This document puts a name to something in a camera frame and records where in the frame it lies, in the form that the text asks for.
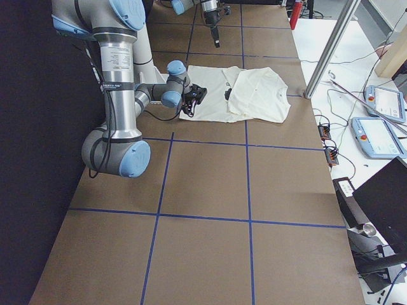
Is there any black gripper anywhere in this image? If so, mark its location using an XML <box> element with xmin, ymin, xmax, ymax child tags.
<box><xmin>181</xmin><ymin>100</ymin><xmax>196</xmax><ymax>117</ymax></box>
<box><xmin>203</xmin><ymin>10</ymin><xmax>221</xmax><ymax>48</ymax></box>

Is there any cream long-sleeve cat shirt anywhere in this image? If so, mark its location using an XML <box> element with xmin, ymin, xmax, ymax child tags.
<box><xmin>179</xmin><ymin>65</ymin><xmax>291</xmax><ymax>123</ymax></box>

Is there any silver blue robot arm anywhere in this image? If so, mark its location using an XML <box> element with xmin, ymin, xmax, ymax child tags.
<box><xmin>52</xmin><ymin>1</ymin><xmax>206</xmax><ymax>178</ymax></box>
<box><xmin>170</xmin><ymin>0</ymin><xmax>221</xmax><ymax>48</ymax></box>

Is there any red cylinder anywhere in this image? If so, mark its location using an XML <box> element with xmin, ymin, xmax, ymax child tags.
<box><xmin>289</xmin><ymin>0</ymin><xmax>303</xmax><ymax>30</ymax></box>

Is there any orange black connector module far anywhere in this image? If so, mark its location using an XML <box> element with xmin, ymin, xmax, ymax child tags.
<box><xmin>317</xmin><ymin>124</ymin><xmax>331</xmax><ymax>140</ymax></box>

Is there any orange black connector module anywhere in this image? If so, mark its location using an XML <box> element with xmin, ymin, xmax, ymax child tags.
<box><xmin>324</xmin><ymin>146</ymin><xmax>339</xmax><ymax>167</ymax></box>
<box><xmin>317</xmin><ymin>124</ymin><xmax>331</xmax><ymax>140</ymax></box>

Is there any orange black connector module near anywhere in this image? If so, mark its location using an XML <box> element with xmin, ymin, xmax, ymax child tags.
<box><xmin>324</xmin><ymin>146</ymin><xmax>339</xmax><ymax>167</ymax></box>

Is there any black box with white label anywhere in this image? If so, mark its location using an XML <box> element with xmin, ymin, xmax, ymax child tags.
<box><xmin>333</xmin><ymin>177</ymin><xmax>369</xmax><ymax>227</ymax></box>

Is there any far blue teach pendant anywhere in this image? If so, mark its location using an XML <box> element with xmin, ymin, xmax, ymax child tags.
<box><xmin>364</xmin><ymin>85</ymin><xmax>406</xmax><ymax>123</ymax></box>

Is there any blue teach pendant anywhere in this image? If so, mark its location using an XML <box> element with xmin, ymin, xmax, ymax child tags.
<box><xmin>364</xmin><ymin>85</ymin><xmax>406</xmax><ymax>123</ymax></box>
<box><xmin>351</xmin><ymin>117</ymin><xmax>406</xmax><ymax>159</ymax></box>

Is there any long reacher grabber tool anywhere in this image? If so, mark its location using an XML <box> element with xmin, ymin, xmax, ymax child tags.
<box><xmin>327</xmin><ymin>70</ymin><xmax>407</xmax><ymax>131</ymax></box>

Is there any near blue teach pendant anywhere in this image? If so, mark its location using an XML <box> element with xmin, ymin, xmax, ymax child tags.
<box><xmin>351</xmin><ymin>117</ymin><xmax>406</xmax><ymax>159</ymax></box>

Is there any black monitor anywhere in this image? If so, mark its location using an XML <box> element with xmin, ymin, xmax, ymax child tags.
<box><xmin>354</xmin><ymin>157</ymin><xmax>406</xmax><ymax>253</ymax></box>

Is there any silver metal cup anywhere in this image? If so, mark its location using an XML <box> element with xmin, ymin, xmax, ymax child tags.
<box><xmin>355</xmin><ymin>223</ymin><xmax>377</xmax><ymax>238</ymax></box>

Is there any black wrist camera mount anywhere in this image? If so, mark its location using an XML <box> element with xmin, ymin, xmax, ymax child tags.
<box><xmin>186</xmin><ymin>84</ymin><xmax>207</xmax><ymax>107</ymax></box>
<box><xmin>221</xmin><ymin>4</ymin><xmax>231</xmax><ymax>16</ymax></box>

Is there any aluminium frame post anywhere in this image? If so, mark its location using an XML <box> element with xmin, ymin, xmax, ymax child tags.
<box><xmin>304</xmin><ymin>0</ymin><xmax>361</xmax><ymax>99</ymax></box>

